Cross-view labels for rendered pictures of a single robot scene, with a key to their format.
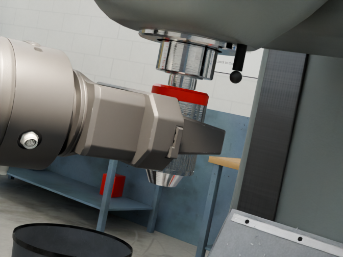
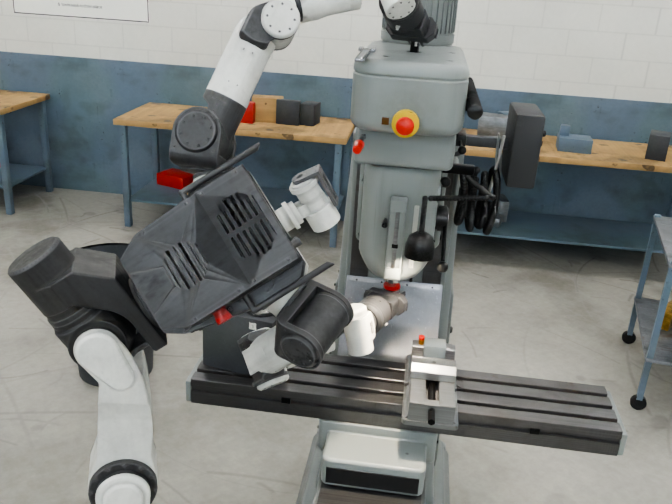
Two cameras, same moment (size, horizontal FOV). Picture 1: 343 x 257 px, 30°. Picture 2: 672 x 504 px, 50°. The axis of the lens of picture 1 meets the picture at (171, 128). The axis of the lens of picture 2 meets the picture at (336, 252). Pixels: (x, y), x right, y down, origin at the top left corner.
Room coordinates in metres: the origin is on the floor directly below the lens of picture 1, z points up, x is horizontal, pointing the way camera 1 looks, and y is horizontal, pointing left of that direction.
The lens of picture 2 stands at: (-0.91, 1.09, 2.08)
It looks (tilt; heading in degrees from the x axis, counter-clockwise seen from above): 22 degrees down; 328
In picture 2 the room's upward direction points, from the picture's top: 4 degrees clockwise
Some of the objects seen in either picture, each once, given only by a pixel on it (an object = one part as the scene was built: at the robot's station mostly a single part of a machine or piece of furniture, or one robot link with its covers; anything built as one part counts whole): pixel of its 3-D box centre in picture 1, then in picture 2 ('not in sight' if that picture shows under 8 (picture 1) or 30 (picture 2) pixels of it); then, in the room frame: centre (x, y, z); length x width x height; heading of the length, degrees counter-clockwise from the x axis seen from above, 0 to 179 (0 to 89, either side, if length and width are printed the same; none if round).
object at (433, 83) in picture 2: not in sight; (411, 84); (0.53, -0.01, 1.81); 0.47 x 0.26 x 0.16; 141
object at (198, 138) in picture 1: (193, 137); not in sight; (0.50, -0.02, 1.23); 0.06 x 0.02 x 0.03; 123
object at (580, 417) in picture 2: not in sight; (400, 394); (0.49, -0.04, 0.92); 1.24 x 0.23 x 0.08; 51
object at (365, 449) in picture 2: not in sight; (379, 420); (0.52, 0.00, 0.82); 0.50 x 0.35 x 0.12; 141
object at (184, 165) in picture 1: (171, 135); not in sight; (0.52, 0.00, 1.23); 0.05 x 0.05 x 0.06
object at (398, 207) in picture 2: not in sight; (395, 238); (0.44, 0.07, 1.45); 0.04 x 0.04 x 0.21; 51
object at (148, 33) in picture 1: (190, 41); not in sight; (0.52, 0.00, 1.31); 0.09 x 0.09 x 0.01
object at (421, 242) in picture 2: not in sight; (420, 244); (0.34, 0.07, 1.47); 0.07 x 0.07 x 0.06
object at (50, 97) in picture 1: (70, 117); (378, 308); (0.47, 0.07, 1.23); 0.13 x 0.12 x 0.10; 33
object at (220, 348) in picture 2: not in sight; (245, 333); (0.78, 0.32, 1.06); 0.22 x 0.12 x 0.20; 40
